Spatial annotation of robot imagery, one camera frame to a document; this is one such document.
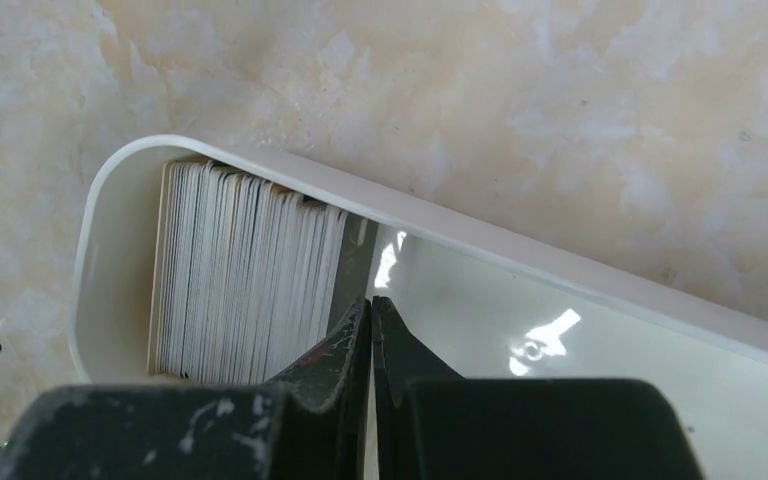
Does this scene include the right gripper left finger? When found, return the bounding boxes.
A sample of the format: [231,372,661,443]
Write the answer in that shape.
[0,300,371,479]

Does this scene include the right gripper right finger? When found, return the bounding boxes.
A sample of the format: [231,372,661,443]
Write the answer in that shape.
[371,296,703,479]

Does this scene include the white plastic tray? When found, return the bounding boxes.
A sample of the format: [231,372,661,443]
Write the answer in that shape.
[70,135,768,479]

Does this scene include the stack of white cards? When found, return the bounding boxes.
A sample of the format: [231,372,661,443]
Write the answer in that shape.
[147,160,349,385]

